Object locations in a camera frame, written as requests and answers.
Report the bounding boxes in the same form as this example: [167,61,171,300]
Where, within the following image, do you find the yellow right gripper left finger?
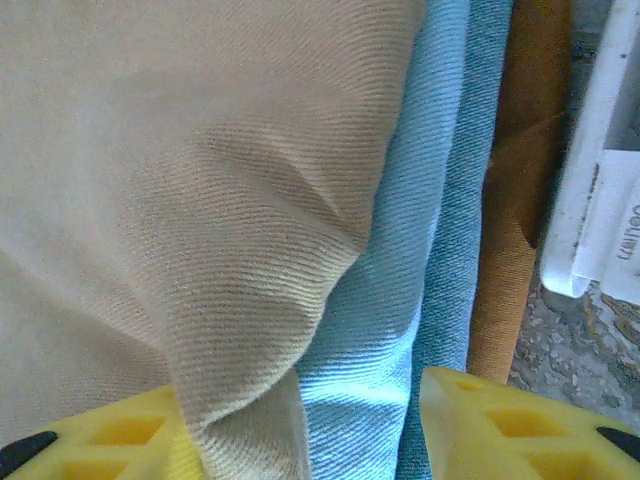
[0,383,201,480]

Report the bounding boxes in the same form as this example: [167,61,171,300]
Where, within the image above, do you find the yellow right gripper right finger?
[418,366,640,480]

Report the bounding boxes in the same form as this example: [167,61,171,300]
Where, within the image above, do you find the beige trousers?
[0,0,426,480]

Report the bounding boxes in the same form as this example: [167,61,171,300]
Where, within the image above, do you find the light blue folded trousers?
[294,0,516,480]

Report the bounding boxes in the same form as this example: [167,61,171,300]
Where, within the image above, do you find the brown folded trousers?
[467,0,576,386]

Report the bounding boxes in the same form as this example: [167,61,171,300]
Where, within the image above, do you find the small white plastic device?
[538,0,640,300]

